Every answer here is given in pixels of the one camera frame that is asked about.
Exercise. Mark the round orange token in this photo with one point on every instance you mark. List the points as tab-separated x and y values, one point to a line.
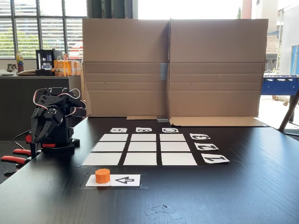
102	176

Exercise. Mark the white nine-square grid sheet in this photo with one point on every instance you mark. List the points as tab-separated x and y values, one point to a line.
141	149

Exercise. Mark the black red screw clamp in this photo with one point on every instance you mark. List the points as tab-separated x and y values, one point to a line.
28	139

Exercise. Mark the grey sideboard counter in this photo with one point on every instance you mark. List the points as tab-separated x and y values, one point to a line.
18	105

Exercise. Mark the orange drink cartons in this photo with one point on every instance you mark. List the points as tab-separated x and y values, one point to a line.
66	68

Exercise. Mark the black mini fridge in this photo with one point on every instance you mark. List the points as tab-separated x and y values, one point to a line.
45	61

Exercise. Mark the yellow drink bottle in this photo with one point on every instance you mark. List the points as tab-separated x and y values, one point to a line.
19	61

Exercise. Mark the paper sheet letter A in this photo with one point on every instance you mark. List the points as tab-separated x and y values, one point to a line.
118	130

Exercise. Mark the brown cardboard box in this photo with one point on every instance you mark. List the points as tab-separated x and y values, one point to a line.
126	70
217	70

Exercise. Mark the white arrow paper sheet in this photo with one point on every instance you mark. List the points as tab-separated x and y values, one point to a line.
126	180

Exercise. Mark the paper sheet letter C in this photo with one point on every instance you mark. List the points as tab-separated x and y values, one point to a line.
170	130

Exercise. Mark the paper sheet number 3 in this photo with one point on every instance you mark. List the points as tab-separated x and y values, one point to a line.
200	136

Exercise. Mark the paper sheet number 2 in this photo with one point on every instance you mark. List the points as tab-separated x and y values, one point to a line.
206	146

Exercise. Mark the paper sheet number 1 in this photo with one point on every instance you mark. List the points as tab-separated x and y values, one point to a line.
215	158

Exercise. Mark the blue foosball table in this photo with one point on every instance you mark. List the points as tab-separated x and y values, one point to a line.
280	85

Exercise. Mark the grey metal table leg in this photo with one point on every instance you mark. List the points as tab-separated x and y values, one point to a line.
288	112

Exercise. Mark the grey duct tape strip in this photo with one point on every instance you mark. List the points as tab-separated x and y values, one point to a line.
162	120

